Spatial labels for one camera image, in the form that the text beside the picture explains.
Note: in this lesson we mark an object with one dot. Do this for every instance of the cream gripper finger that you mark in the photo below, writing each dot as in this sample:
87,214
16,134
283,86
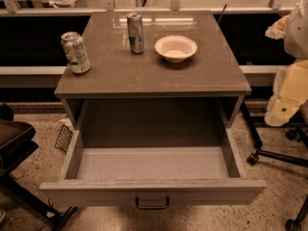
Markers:
277,29
290,92

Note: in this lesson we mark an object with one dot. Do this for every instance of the green 7up soda can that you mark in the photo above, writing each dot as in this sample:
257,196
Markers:
75,52

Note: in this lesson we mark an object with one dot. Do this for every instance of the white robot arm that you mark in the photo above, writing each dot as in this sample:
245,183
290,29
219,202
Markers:
296,33

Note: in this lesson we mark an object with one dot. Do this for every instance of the tall slim energy drink can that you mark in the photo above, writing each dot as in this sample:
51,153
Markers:
135,32

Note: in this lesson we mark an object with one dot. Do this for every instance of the grey cabinet with glossy top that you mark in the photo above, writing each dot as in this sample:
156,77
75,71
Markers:
117,72

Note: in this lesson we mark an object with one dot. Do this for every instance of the open grey top drawer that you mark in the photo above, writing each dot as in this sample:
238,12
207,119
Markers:
180,148

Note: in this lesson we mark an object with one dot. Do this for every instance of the white bowl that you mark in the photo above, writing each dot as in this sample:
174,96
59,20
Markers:
175,49

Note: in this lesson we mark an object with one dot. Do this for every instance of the black office chair base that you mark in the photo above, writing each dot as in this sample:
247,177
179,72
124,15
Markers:
252,159

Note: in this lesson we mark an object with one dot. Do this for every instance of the dark chair on left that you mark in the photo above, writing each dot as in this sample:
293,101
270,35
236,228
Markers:
16,145

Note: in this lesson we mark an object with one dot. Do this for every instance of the black drawer handle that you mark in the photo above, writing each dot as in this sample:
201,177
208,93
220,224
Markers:
151,204

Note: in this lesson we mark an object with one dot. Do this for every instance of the wire mesh basket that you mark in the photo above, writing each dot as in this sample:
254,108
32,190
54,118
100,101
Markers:
64,138

